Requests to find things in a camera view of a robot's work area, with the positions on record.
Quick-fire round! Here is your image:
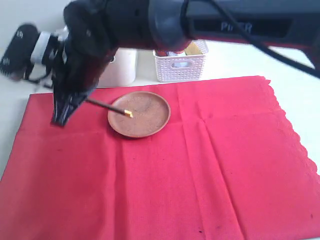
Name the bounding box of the dark brown chopstick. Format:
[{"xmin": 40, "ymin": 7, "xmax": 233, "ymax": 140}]
[{"xmin": 86, "ymin": 98, "xmax": 133, "ymax": 118}]

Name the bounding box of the yellow cheese wedge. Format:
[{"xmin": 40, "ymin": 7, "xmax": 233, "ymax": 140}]
[{"xmin": 184, "ymin": 42, "xmax": 203, "ymax": 56}]

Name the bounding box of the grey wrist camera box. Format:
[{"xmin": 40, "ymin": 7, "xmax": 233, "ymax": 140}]
[{"xmin": 0, "ymin": 23, "xmax": 68, "ymax": 83}]

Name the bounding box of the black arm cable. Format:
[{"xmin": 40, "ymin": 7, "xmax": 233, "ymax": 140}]
[{"xmin": 207, "ymin": 0, "xmax": 320, "ymax": 78}]

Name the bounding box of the cream plastic tub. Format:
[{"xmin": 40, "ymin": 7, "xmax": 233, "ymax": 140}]
[{"xmin": 97, "ymin": 48, "xmax": 138, "ymax": 88}]

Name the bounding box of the red table cloth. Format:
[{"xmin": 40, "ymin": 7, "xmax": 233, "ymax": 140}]
[{"xmin": 0, "ymin": 76, "xmax": 320, "ymax": 240}]

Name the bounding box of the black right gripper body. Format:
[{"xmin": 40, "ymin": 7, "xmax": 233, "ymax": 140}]
[{"xmin": 52, "ymin": 42, "xmax": 118, "ymax": 100}]

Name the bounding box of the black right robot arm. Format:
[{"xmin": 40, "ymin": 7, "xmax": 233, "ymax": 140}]
[{"xmin": 51, "ymin": 0, "xmax": 320, "ymax": 127}]

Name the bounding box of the red sausage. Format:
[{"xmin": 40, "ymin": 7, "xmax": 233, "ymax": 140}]
[{"xmin": 156, "ymin": 51, "xmax": 167, "ymax": 57}]

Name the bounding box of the white blue milk carton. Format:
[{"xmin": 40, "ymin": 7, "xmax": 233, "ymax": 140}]
[{"xmin": 166, "ymin": 50, "xmax": 186, "ymax": 57}]

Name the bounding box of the white perforated plastic basket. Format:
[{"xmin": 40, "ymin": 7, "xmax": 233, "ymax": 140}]
[{"xmin": 153, "ymin": 40, "xmax": 209, "ymax": 83}]

